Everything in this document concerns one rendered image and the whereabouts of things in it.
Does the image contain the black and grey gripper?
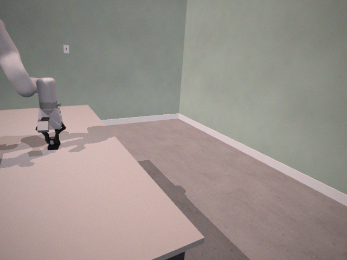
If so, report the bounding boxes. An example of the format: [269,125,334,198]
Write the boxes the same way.
[38,107,66,144]

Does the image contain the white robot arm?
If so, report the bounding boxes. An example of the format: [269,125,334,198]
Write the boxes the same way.
[0,20,61,133]

